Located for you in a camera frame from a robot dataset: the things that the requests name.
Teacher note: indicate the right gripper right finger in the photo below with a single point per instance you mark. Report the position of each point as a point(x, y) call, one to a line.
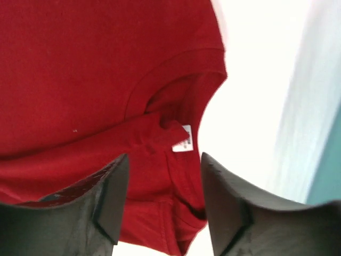
point(244, 219)

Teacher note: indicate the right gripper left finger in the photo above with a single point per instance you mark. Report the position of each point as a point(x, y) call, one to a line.
point(83, 219)

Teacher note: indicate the dark red t-shirt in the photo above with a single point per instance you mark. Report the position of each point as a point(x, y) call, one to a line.
point(84, 82)

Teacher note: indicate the translucent blue plastic bin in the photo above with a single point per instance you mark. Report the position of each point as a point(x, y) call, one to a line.
point(306, 160)

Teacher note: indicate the white garment care label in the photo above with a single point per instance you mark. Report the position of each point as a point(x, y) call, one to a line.
point(187, 144)

